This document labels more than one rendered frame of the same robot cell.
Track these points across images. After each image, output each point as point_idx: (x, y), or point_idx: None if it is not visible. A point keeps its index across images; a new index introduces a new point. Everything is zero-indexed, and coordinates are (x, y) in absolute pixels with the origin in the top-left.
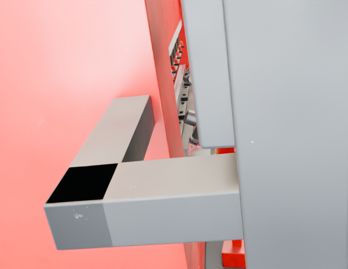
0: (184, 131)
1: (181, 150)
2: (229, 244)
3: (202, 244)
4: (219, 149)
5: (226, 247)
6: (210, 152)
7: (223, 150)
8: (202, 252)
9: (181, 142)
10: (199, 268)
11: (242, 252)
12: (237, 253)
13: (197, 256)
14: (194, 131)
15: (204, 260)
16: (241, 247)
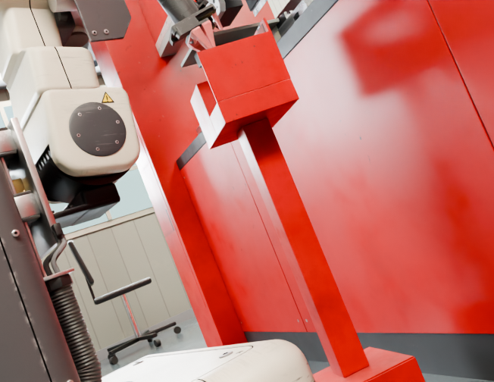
0: None
1: (104, 46)
2: (370, 358)
3: (379, 281)
4: (269, 40)
5: (371, 352)
6: (189, 48)
7: (259, 48)
8: (365, 288)
9: (103, 41)
10: (140, 136)
11: (320, 372)
12: (329, 366)
13: (135, 124)
14: None
15: (387, 320)
16: (330, 374)
